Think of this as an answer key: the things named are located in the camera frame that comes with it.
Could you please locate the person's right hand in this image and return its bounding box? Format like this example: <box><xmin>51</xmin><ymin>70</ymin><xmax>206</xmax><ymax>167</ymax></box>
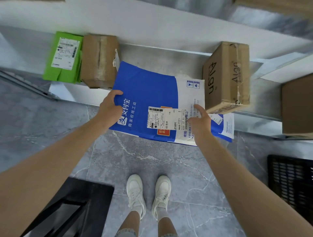
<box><xmin>187</xmin><ymin>104</ymin><xmax>213</xmax><ymax>145</ymax></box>

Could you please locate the person's left hand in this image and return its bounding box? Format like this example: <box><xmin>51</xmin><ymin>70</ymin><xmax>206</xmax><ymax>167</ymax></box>
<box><xmin>97</xmin><ymin>90</ymin><xmax>124</xmax><ymax>130</ymax></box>

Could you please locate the large blue white mailer bag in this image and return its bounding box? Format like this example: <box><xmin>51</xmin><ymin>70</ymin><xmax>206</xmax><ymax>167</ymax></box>
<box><xmin>109</xmin><ymin>61</ymin><xmax>205</xmax><ymax>146</ymax></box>

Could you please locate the person's right forearm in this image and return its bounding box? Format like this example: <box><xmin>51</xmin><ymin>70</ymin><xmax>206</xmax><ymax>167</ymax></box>
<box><xmin>194</xmin><ymin>135</ymin><xmax>313</xmax><ymax>237</ymax></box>

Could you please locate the person's left forearm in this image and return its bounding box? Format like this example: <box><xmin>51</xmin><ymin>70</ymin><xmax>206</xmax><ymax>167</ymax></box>
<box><xmin>0</xmin><ymin>115</ymin><xmax>112</xmax><ymax>237</ymax></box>

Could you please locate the small blue white mailer bag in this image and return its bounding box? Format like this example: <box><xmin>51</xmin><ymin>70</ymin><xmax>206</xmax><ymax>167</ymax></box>
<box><xmin>210</xmin><ymin>113</ymin><xmax>235</xmax><ymax>143</ymax></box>

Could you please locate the taped brown cardboard box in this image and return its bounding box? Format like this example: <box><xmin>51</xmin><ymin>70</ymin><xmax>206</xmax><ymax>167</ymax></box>
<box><xmin>80</xmin><ymin>34</ymin><xmax>120</xmax><ymax>89</ymax></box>

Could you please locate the metal shelf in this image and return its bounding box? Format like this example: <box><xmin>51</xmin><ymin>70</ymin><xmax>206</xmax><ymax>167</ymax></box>
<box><xmin>0</xmin><ymin>24</ymin><xmax>313</xmax><ymax>141</ymax></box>

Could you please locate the printed brown cardboard box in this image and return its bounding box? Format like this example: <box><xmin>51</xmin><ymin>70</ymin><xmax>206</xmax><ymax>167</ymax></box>
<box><xmin>202</xmin><ymin>41</ymin><xmax>250</xmax><ymax>114</ymax></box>

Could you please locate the green mailer package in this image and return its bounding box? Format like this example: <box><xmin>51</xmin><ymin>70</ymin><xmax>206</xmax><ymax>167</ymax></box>
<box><xmin>42</xmin><ymin>31</ymin><xmax>84</xmax><ymax>84</ymax></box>

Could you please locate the person's right white shoe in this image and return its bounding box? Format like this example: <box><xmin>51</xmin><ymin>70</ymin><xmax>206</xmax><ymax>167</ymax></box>
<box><xmin>151</xmin><ymin>175</ymin><xmax>172</xmax><ymax>222</ymax></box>

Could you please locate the person's white shoe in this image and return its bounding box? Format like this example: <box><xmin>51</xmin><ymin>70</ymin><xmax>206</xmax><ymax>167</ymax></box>
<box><xmin>151</xmin><ymin>175</ymin><xmax>172</xmax><ymax>222</ymax></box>
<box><xmin>126</xmin><ymin>174</ymin><xmax>147</xmax><ymax>220</ymax></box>

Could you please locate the person's left white shoe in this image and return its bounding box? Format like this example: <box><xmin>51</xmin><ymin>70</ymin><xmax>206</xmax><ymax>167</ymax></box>
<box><xmin>126</xmin><ymin>174</ymin><xmax>147</xmax><ymax>220</ymax></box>

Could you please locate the person's right leg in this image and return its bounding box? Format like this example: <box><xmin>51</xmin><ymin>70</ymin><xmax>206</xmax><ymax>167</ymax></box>
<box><xmin>156</xmin><ymin>208</ymin><xmax>178</xmax><ymax>237</ymax></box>

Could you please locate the person's leg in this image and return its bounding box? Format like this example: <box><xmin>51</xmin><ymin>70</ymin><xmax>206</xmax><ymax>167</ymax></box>
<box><xmin>114</xmin><ymin>206</ymin><xmax>144</xmax><ymax>237</ymax></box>
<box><xmin>156</xmin><ymin>208</ymin><xmax>178</xmax><ymax>237</ymax></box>

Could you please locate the plain brown cardboard box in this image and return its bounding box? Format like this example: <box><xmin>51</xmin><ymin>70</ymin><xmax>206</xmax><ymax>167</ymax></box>
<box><xmin>281</xmin><ymin>73</ymin><xmax>313</xmax><ymax>138</ymax></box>

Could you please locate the black bin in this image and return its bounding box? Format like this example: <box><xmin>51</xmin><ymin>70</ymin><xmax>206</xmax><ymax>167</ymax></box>
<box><xmin>21</xmin><ymin>177</ymin><xmax>115</xmax><ymax>237</ymax></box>

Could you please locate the black plastic crate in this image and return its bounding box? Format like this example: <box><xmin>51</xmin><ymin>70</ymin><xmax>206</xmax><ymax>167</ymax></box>
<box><xmin>267</xmin><ymin>154</ymin><xmax>313</xmax><ymax>226</ymax></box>

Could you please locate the person's left leg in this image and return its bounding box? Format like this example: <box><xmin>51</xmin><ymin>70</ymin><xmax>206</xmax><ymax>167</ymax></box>
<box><xmin>114</xmin><ymin>206</ymin><xmax>144</xmax><ymax>237</ymax></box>

